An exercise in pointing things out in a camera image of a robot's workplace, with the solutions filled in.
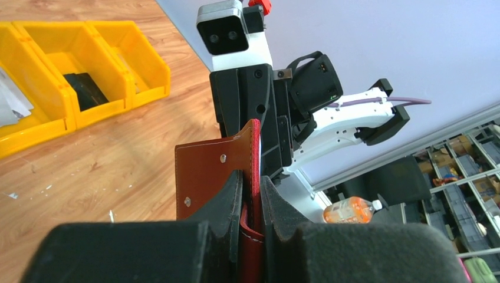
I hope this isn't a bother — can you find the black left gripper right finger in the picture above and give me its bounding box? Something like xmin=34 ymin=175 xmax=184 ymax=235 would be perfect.
xmin=260 ymin=176 xmax=467 ymax=282

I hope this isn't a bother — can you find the yellow three-compartment bin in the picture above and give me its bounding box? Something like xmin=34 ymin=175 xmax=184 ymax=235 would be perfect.
xmin=1 ymin=21 xmax=171 ymax=157

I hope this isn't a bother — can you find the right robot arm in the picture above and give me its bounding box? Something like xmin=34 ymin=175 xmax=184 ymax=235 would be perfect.
xmin=209 ymin=51 xmax=410 ymax=179

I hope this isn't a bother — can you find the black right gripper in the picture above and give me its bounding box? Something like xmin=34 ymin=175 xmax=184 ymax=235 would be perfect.
xmin=209 ymin=64 xmax=293 ymax=183

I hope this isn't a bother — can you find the beige credit card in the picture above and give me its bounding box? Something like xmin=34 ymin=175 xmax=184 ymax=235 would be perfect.
xmin=117 ymin=54 xmax=140 ymax=94

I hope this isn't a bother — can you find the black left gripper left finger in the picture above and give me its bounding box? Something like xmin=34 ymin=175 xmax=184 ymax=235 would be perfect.
xmin=21 ymin=169 xmax=244 ymax=283

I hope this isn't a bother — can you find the orange drink bottle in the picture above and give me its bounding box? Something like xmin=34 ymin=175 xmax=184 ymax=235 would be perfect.
xmin=323 ymin=196 xmax=383 ymax=224

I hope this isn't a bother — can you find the red leather card holder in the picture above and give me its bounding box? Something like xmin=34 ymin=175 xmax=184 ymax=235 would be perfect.
xmin=175 ymin=119 xmax=265 ymax=282

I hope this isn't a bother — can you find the black credit card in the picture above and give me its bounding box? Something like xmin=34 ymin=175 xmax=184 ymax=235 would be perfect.
xmin=63 ymin=73 xmax=109 ymax=111

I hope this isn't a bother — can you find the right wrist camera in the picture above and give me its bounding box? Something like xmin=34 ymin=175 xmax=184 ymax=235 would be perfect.
xmin=196 ymin=1 xmax=273 ymax=71

